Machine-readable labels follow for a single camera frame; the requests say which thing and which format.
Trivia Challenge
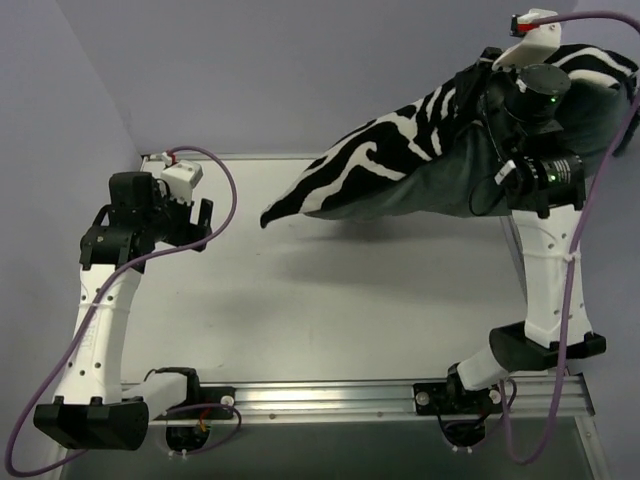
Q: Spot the zebra and green pillowcase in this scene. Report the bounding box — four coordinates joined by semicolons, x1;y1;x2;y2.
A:
260;44;639;227

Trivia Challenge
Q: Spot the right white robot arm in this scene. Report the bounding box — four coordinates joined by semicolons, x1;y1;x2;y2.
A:
443;47;607;413

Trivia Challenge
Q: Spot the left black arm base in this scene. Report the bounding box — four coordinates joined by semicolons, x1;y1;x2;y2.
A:
140;367;242;458

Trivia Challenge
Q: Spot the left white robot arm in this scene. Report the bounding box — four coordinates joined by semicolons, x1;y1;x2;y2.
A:
33;162;213;450

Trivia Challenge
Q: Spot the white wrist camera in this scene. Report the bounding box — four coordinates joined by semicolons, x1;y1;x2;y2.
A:
160;160;203;205
492;8;562;71

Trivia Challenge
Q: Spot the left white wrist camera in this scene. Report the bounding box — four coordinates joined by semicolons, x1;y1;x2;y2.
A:
160;160;203;205

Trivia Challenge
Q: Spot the aluminium mounting rail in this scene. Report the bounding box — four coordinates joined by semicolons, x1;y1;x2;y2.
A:
54;372;596;426

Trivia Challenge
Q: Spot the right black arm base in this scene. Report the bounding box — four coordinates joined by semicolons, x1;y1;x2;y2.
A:
412;377;502;451

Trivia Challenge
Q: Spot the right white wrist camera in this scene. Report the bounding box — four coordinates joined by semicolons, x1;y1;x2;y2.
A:
492;8;562;71

